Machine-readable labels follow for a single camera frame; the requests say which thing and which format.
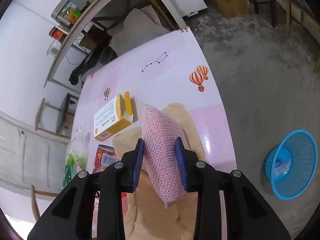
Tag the clear plastic zip bag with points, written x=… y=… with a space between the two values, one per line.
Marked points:
x=282 y=166

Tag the pink bubble wrap bag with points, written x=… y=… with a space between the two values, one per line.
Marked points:
x=160 y=135

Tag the red drink can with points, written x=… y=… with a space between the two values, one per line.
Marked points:
x=105 y=157

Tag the white chest freezer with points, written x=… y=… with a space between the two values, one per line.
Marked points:
x=185 y=2

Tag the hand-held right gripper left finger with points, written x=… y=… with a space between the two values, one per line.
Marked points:
x=138 y=162

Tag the grey sacks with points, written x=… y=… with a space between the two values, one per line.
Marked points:
x=135 y=30

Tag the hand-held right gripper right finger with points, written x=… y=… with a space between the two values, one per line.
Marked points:
x=180 y=162

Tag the dark wooden stool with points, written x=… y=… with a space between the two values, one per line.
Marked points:
x=273 y=5

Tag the glass bowl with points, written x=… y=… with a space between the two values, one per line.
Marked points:
x=52 y=48

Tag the clear bottle with green label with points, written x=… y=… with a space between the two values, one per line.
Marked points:
x=72 y=165

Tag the red jar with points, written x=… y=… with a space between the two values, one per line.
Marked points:
x=57 y=33

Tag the blue plastic basket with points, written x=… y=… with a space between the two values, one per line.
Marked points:
x=300 y=180

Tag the small cardboard box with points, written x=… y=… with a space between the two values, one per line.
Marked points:
x=92 y=40

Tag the long wooden shelf table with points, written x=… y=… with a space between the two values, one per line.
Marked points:
x=75 y=28

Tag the silver metal pot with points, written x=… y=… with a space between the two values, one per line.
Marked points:
x=70 y=2

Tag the large cardboard box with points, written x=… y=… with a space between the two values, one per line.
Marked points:
x=230 y=2

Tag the light wooden chair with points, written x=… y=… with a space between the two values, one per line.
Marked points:
x=41 y=112
x=35 y=205

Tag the dark cloth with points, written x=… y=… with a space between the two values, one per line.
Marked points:
x=85 y=65

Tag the white cabinet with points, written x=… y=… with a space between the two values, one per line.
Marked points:
x=25 y=155

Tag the white yellow medicine box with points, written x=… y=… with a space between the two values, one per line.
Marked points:
x=110 y=116

